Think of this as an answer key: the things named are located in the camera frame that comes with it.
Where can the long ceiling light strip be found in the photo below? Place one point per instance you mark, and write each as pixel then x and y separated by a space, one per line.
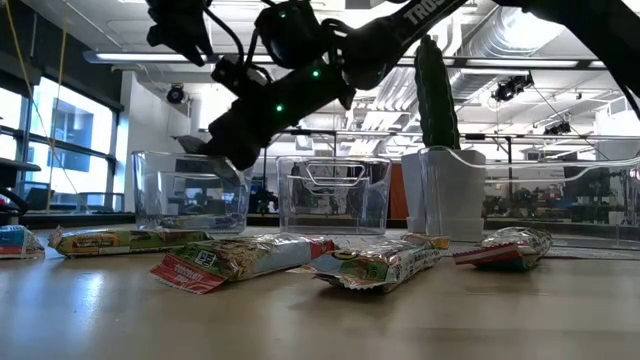
pixel 150 57

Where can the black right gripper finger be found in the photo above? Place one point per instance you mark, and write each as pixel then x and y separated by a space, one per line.
pixel 225 135
pixel 246 152

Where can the blue red granola bar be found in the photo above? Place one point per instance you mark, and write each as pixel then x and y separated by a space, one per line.
pixel 17 242

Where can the large dark-framed window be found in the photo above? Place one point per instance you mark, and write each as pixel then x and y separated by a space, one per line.
pixel 75 150

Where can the green cactus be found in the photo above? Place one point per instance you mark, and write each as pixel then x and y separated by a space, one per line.
pixel 435 100

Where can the red white granola bar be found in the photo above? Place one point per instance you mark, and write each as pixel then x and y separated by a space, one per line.
pixel 505 250

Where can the background workbench with equipment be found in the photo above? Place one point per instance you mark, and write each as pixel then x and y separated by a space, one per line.
pixel 590 190

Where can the clear plastic bin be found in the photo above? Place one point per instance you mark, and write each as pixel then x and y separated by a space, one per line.
pixel 332 210
pixel 165 200
pixel 550 200

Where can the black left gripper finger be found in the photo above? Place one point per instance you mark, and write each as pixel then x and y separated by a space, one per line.
pixel 197 50

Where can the orange panel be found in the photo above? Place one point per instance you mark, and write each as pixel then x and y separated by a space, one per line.
pixel 397 195

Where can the grey desk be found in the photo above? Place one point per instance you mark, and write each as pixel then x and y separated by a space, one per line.
pixel 15 165

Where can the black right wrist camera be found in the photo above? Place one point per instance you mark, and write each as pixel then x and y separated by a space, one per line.
pixel 240 75

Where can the red green granola bar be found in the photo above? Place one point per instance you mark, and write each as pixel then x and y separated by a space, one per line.
pixel 235 260

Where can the purple granola bar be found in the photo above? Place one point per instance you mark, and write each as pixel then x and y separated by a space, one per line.
pixel 195 222
pixel 189 144

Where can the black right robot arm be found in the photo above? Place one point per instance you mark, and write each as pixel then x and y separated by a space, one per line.
pixel 400 30

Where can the black ceiling-mounted device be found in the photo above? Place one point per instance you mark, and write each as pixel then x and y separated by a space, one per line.
pixel 510 87
pixel 557 128

